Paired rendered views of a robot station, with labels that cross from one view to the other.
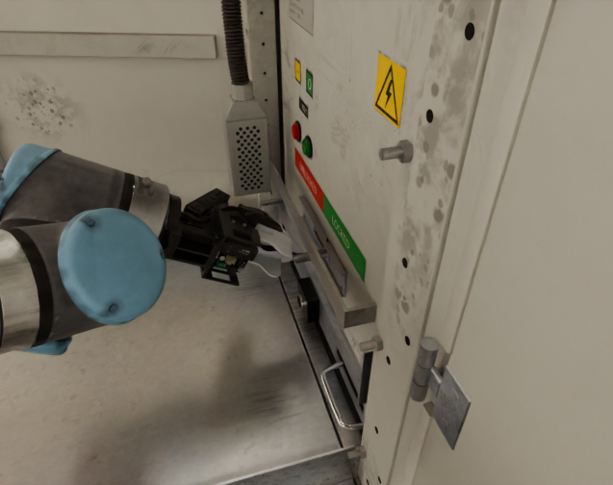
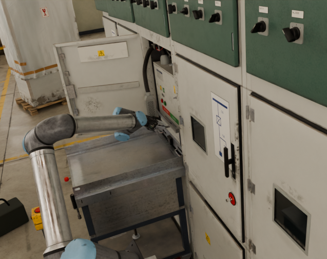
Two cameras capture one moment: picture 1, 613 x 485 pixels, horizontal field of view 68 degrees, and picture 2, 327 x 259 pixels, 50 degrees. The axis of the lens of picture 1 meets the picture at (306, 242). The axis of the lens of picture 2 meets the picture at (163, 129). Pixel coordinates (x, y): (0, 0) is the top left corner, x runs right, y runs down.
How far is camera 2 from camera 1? 169 cm
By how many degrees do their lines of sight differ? 12
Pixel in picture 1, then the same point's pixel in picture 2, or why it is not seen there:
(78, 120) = (101, 107)
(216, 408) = (152, 161)
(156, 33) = (123, 82)
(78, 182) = (127, 112)
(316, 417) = not seen: hidden behind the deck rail
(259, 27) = (150, 78)
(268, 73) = (152, 88)
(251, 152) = (151, 107)
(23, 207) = not seen: hidden behind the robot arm
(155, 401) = (138, 162)
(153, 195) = not seen: hidden behind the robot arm
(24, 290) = (134, 118)
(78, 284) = (139, 118)
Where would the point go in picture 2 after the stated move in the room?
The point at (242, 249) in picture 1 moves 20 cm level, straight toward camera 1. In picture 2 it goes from (154, 123) to (161, 135)
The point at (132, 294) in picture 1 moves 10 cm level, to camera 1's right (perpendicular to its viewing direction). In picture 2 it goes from (144, 121) to (161, 118)
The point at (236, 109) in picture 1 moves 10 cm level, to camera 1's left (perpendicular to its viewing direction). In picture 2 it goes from (147, 97) to (133, 99)
